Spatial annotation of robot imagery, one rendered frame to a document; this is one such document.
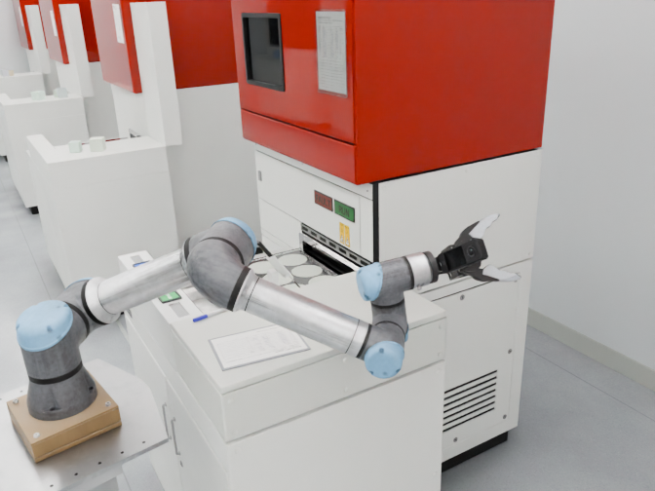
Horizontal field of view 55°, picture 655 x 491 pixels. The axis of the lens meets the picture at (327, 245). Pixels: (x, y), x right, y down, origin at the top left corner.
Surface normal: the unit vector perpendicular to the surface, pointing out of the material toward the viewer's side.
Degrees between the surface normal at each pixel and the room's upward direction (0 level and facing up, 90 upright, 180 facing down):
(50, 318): 9
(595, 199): 90
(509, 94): 90
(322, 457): 90
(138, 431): 0
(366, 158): 90
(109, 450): 0
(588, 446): 0
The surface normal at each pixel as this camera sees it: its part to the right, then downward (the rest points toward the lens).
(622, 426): -0.04, -0.93
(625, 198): -0.86, 0.22
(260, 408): 0.51, 0.30
